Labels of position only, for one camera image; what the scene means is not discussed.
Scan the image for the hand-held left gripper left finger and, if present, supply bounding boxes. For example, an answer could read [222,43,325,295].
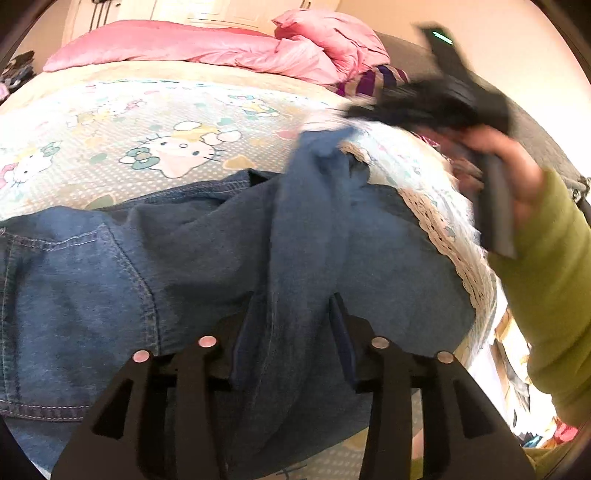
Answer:
[50,294,258,480]

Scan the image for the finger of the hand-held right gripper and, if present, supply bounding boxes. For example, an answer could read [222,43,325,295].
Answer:
[345,82,417,126]

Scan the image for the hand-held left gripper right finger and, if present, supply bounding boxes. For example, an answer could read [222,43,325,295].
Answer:
[329,292,539,480]

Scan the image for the blue denim pants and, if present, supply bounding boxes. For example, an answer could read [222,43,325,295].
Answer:
[0,126,477,480]

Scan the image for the person's right forearm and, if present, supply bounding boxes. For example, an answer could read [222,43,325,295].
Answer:
[487,168,591,480]

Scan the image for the person's right hand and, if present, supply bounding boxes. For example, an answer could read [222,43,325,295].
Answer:
[463,124,549,223]

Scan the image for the pink comforter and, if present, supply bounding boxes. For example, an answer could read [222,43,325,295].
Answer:
[42,9,393,87]

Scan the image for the white wardrobe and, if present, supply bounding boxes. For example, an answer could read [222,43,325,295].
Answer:
[65,0,342,38]

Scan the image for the cartoon cat printed blanket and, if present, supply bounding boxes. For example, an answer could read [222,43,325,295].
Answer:
[0,78,500,480]

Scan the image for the beige bed sheet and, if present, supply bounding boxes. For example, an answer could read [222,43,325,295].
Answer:
[0,59,345,121]

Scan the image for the pile of clothes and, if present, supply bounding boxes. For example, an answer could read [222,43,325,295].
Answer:
[0,50,37,101]

